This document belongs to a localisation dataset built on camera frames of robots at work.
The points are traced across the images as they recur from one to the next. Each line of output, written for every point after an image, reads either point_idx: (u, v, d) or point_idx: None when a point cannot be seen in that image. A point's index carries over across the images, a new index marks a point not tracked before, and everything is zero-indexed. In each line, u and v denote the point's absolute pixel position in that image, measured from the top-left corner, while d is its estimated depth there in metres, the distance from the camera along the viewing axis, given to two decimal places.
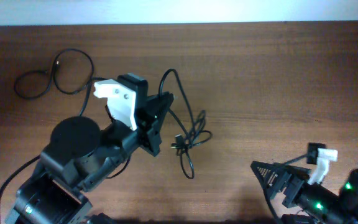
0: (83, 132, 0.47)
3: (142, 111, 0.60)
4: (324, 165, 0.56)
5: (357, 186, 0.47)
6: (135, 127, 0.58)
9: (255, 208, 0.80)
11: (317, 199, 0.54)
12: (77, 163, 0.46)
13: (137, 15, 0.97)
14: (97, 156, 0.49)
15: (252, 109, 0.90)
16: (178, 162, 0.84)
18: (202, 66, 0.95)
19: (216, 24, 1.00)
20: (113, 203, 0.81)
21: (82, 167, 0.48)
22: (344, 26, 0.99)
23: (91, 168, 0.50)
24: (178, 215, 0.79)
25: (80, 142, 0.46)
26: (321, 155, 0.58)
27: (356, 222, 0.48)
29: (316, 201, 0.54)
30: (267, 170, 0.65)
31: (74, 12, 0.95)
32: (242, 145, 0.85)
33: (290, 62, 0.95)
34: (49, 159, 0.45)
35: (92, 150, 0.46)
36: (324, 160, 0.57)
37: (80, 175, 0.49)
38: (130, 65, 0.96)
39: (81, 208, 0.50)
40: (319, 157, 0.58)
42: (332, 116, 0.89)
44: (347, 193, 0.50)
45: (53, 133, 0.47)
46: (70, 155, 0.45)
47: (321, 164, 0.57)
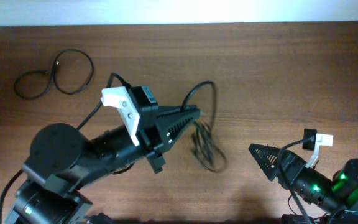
0: (64, 142, 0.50)
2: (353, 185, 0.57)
3: (151, 128, 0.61)
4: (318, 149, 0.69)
5: (352, 178, 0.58)
6: (138, 144, 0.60)
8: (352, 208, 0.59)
9: (255, 208, 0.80)
11: (314, 182, 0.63)
12: (62, 173, 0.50)
13: (136, 15, 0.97)
14: (82, 165, 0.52)
15: (252, 110, 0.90)
16: (178, 162, 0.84)
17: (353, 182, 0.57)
18: (202, 67, 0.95)
19: (216, 24, 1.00)
20: (113, 203, 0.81)
21: (69, 175, 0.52)
22: (344, 26, 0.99)
23: (79, 174, 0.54)
24: (178, 215, 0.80)
25: (64, 152, 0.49)
26: (319, 140, 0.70)
27: (347, 209, 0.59)
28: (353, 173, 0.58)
29: (314, 185, 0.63)
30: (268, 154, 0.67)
31: (74, 12, 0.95)
32: (242, 146, 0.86)
33: (290, 63, 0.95)
34: (32, 172, 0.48)
35: (73, 162, 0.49)
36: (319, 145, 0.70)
37: (69, 181, 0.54)
38: (131, 65, 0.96)
39: (77, 209, 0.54)
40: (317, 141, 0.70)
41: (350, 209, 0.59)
42: (331, 116, 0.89)
44: (342, 182, 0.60)
45: (34, 144, 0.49)
46: (51, 167, 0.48)
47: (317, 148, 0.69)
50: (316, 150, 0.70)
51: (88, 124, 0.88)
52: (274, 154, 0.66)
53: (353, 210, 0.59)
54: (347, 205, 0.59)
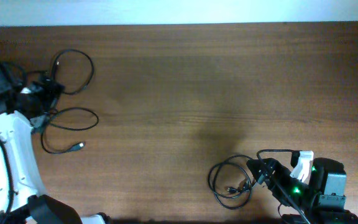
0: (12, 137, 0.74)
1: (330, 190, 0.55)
2: (321, 170, 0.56)
3: None
4: (301, 163, 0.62)
5: (318, 165, 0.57)
6: None
8: (326, 195, 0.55)
9: (255, 208, 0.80)
11: (294, 185, 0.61)
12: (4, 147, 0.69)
13: (137, 15, 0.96)
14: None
15: (253, 109, 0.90)
16: (179, 162, 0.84)
17: (321, 168, 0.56)
18: (202, 66, 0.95)
19: (216, 25, 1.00)
20: (112, 203, 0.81)
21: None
22: (343, 27, 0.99)
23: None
24: (178, 216, 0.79)
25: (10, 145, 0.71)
26: (301, 155, 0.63)
27: (321, 195, 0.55)
28: (319, 162, 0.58)
29: (294, 187, 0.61)
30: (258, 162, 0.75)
31: (74, 11, 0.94)
32: (242, 146, 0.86)
33: (289, 62, 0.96)
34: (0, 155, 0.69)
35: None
36: (302, 159, 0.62)
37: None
38: (131, 65, 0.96)
39: None
40: (299, 156, 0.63)
41: (324, 195, 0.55)
42: (332, 116, 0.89)
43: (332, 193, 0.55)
44: (312, 174, 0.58)
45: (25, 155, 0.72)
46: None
47: (299, 163, 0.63)
50: (300, 165, 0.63)
51: (88, 124, 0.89)
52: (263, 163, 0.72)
53: (328, 196, 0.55)
54: (322, 191, 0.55)
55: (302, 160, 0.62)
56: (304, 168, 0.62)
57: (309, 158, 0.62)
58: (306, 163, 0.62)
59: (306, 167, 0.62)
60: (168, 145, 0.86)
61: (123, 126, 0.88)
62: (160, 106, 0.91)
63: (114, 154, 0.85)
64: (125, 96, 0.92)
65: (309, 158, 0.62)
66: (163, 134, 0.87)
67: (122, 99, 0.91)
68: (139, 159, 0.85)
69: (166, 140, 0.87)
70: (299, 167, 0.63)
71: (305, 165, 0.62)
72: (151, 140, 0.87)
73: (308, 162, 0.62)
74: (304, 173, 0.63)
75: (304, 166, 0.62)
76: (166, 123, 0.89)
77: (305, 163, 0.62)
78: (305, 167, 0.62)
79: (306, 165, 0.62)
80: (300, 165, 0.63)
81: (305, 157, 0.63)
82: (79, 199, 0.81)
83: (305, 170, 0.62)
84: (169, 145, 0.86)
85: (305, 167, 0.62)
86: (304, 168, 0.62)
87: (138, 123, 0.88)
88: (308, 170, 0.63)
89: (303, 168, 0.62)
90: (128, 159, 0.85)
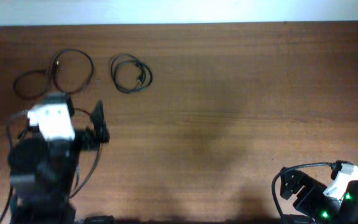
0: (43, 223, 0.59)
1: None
2: None
3: None
4: (337, 178, 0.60)
5: (355, 195, 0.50)
6: None
8: None
9: (257, 208, 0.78)
11: (323, 208, 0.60)
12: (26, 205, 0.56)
13: (137, 15, 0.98)
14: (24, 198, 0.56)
15: (252, 109, 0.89)
16: (178, 163, 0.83)
17: None
18: (202, 66, 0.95)
19: (215, 24, 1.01)
20: (112, 203, 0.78)
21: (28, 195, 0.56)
22: (340, 27, 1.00)
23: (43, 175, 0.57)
24: (177, 216, 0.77)
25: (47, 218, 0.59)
26: (341, 169, 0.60)
27: None
28: (357, 190, 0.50)
29: (323, 210, 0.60)
30: (294, 178, 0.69)
31: (76, 10, 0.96)
32: (242, 145, 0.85)
33: (289, 62, 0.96)
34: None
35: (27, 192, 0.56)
36: (340, 174, 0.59)
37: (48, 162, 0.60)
38: (131, 65, 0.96)
39: None
40: (339, 171, 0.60)
41: None
42: (331, 116, 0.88)
43: None
44: (345, 204, 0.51)
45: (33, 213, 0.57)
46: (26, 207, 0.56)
47: (337, 177, 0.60)
50: (337, 179, 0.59)
51: (87, 124, 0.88)
52: (293, 174, 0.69)
53: None
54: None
55: (341, 175, 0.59)
56: (51, 113, 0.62)
57: (350, 173, 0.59)
58: (51, 106, 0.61)
59: (343, 183, 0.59)
60: (168, 145, 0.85)
61: (123, 126, 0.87)
62: (158, 106, 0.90)
63: (113, 154, 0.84)
64: (124, 96, 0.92)
65: (350, 174, 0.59)
66: (162, 134, 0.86)
67: (120, 99, 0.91)
68: (138, 159, 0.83)
69: (166, 140, 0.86)
70: (336, 182, 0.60)
71: (56, 111, 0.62)
72: (151, 140, 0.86)
73: (347, 178, 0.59)
74: (62, 112, 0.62)
75: (56, 112, 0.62)
76: (166, 122, 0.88)
77: (340, 178, 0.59)
78: (53, 122, 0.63)
79: (55, 117, 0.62)
80: (337, 180, 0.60)
81: (344, 172, 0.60)
82: (78, 199, 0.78)
83: (65, 126, 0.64)
84: (169, 145, 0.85)
85: (61, 122, 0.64)
86: (50, 122, 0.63)
87: (137, 123, 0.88)
88: (55, 128, 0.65)
89: (339, 183, 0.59)
90: (128, 159, 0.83)
